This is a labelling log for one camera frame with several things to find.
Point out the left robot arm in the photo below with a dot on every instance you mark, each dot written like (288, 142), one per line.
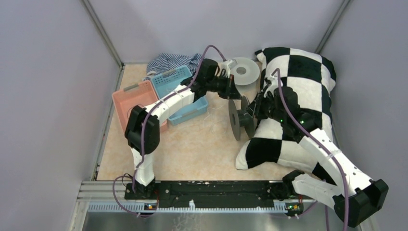
(143, 128)

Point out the black white checkered pillow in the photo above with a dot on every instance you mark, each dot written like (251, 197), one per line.
(312, 77)

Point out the pink perforated plastic basket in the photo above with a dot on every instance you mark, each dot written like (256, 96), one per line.
(141, 94)

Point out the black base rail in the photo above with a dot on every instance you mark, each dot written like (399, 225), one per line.
(214, 194)

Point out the blue white striped cloth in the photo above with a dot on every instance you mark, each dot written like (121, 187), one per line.
(165, 62)

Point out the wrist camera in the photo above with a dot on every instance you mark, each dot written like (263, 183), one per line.
(270, 84)
(227, 66)

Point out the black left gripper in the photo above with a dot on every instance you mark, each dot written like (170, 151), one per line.
(230, 90)

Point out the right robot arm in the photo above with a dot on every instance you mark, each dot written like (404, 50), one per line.
(353, 195)

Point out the black cable spool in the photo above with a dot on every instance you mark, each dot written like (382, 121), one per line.
(241, 119)

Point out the grey cable spool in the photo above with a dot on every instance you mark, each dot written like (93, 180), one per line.
(245, 70)

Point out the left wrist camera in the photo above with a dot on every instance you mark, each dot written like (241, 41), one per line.
(227, 66)

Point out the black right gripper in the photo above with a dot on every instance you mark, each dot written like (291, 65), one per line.
(261, 99)

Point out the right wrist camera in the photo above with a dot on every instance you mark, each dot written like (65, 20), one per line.
(270, 84)

